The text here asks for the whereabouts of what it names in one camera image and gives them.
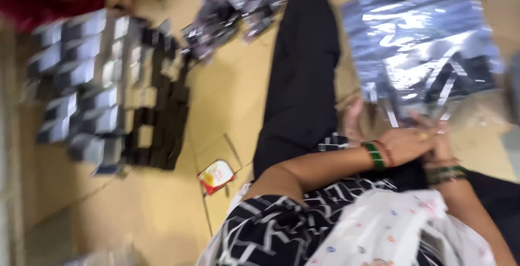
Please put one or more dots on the person's right hand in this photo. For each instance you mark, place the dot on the person's right hand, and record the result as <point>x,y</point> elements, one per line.
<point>440,148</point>

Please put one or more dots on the person's left hand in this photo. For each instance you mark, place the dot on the person's left hand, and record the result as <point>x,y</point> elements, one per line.
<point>400,146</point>

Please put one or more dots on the person's left fingers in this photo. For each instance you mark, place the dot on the person's left fingers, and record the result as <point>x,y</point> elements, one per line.
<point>430,138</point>

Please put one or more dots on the person's right fingers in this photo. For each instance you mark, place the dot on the person's right fingers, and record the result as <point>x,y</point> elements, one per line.
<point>422,119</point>

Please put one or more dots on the dark green bangles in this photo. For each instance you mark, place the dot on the dark green bangles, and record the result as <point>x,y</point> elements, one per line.
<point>445,173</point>

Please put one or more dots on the green and red bangles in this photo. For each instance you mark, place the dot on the green and red bangles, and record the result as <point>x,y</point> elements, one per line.
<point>378,156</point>

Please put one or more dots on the person's bare foot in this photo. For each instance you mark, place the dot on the person's bare foot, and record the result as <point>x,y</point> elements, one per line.
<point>352,121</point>

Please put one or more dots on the large clear plastic bag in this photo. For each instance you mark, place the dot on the large clear plastic bag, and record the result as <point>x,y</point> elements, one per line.
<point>418,42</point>

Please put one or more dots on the white dotted scarf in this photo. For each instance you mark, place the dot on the white dotted scarf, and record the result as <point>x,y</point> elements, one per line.
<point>386,229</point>

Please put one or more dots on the person's black trouser leg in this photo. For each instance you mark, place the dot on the person's black trouser leg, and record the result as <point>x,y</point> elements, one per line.
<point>302,79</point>

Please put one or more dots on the black white patterned tunic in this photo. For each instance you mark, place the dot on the black white patterned tunic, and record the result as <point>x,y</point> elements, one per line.
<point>276,229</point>

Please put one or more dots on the pile of small dark packets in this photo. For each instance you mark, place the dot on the pile of small dark packets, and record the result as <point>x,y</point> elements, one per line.
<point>239,6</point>

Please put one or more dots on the red and white snack packet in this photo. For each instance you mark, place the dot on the red and white snack packet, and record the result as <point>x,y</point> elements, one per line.
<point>215,176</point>

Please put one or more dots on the stack of silver black boxes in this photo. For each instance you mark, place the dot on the stack of silver black boxes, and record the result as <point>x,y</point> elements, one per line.
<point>101,91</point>

